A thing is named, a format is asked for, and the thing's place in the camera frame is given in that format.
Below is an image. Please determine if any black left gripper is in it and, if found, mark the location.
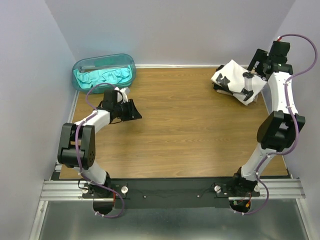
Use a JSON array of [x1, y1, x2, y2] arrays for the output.
[[114, 98, 143, 122]]

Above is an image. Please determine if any white printed t shirt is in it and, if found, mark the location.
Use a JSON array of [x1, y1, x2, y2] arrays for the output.
[[210, 59, 267, 106]]

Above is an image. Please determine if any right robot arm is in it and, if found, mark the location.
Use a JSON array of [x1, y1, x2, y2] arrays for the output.
[[228, 40, 306, 197]]

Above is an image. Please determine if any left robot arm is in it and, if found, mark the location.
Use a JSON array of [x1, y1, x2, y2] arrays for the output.
[[57, 87, 142, 198]]

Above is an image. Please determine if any teal plastic bin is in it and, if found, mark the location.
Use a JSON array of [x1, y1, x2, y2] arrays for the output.
[[71, 53, 136, 94]]

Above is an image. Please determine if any teal t shirt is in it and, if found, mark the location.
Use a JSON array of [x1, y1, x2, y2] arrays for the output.
[[73, 65, 133, 89]]

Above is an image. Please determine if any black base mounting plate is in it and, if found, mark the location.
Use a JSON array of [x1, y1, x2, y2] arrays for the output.
[[81, 177, 260, 215]]

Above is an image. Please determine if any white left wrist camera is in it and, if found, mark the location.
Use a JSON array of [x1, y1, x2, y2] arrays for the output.
[[115, 87, 130, 103]]

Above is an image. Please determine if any aluminium frame rail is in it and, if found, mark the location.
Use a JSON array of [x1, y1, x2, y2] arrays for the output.
[[30, 170, 310, 240]]

